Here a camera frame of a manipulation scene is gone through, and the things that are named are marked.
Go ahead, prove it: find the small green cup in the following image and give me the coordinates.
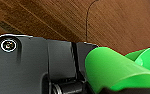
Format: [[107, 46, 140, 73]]
[[83, 46, 150, 94]]

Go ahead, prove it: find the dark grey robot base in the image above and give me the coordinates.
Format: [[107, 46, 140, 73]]
[[0, 33, 101, 94]]

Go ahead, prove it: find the black floor cable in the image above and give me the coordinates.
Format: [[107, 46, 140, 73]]
[[84, 0, 99, 43]]

